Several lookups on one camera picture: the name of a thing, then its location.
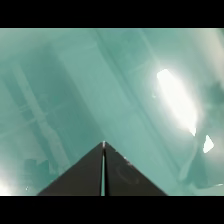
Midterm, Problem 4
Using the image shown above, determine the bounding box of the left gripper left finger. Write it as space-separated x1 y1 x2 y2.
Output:
37 141 104 197

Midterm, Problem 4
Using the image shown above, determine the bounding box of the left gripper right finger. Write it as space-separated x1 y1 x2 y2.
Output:
103 141 168 197

